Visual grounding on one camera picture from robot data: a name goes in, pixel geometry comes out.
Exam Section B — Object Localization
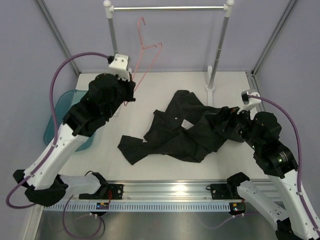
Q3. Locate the pink wire hanger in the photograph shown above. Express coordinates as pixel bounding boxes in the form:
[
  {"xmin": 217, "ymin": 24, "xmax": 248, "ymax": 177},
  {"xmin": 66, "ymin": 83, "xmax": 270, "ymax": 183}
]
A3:
[{"xmin": 125, "ymin": 16, "xmax": 163, "ymax": 94}]

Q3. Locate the black pinstriped shirt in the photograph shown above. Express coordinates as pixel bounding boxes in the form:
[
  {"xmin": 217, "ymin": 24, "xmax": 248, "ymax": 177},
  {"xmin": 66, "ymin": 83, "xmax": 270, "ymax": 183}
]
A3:
[{"xmin": 117, "ymin": 90, "xmax": 243, "ymax": 165}]

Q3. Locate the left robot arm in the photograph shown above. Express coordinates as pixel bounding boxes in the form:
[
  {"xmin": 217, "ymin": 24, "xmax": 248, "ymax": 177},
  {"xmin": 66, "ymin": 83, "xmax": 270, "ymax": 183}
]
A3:
[{"xmin": 13, "ymin": 72, "xmax": 136, "ymax": 207}]

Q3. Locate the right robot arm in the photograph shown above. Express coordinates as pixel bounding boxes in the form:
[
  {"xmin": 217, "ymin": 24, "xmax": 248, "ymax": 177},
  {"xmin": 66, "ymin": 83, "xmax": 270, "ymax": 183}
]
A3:
[{"xmin": 226, "ymin": 108, "xmax": 320, "ymax": 240}]

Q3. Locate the white and silver clothes rack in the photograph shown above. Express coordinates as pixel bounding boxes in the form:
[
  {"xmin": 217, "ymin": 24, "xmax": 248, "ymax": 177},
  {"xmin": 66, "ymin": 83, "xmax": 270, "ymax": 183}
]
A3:
[{"xmin": 102, "ymin": 0, "xmax": 235, "ymax": 106}]

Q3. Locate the teal plastic tray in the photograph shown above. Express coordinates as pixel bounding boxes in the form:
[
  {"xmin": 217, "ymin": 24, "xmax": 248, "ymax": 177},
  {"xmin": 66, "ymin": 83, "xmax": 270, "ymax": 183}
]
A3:
[{"xmin": 43, "ymin": 89, "xmax": 86, "ymax": 146}]

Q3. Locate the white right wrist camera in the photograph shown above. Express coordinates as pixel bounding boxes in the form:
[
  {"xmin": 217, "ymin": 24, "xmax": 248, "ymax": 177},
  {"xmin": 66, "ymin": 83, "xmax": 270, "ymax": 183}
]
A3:
[{"xmin": 237, "ymin": 89, "xmax": 262, "ymax": 115}]

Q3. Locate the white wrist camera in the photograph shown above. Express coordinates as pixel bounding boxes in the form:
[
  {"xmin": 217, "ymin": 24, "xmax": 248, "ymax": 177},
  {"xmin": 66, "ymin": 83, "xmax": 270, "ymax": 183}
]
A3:
[
  {"xmin": 108, "ymin": 53, "xmax": 131, "ymax": 81},
  {"xmin": 237, "ymin": 89, "xmax": 262, "ymax": 115}
]

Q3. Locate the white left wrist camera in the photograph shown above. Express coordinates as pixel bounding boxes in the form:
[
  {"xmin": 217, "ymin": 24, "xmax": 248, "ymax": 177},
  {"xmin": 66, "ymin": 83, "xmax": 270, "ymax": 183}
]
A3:
[{"xmin": 108, "ymin": 53, "xmax": 131, "ymax": 81}]

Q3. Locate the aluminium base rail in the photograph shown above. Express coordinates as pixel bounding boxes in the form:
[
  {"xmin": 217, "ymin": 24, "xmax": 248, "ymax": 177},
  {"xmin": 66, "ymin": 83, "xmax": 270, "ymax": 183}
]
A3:
[{"xmin": 32, "ymin": 179, "xmax": 281, "ymax": 204}]

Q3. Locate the left aluminium frame post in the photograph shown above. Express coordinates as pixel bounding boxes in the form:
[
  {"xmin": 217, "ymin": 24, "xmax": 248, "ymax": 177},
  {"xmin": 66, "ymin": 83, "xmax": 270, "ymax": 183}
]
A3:
[{"xmin": 34, "ymin": 0, "xmax": 72, "ymax": 59}]

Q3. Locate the aluminium frame post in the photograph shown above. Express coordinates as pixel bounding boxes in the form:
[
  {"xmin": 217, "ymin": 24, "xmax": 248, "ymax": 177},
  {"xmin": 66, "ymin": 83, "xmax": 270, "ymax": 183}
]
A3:
[
  {"xmin": 34, "ymin": 0, "xmax": 72, "ymax": 59},
  {"xmin": 250, "ymin": 0, "xmax": 299, "ymax": 78}
]

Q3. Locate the white slotted cable duct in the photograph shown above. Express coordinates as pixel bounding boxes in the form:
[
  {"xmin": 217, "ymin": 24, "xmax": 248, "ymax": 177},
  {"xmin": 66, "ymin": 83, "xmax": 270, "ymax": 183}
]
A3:
[{"xmin": 44, "ymin": 201, "xmax": 231, "ymax": 212}]

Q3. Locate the right aluminium frame post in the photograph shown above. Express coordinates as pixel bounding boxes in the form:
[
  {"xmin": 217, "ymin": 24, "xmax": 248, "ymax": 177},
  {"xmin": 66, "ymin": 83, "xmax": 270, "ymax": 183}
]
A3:
[{"xmin": 250, "ymin": 0, "xmax": 299, "ymax": 78}]

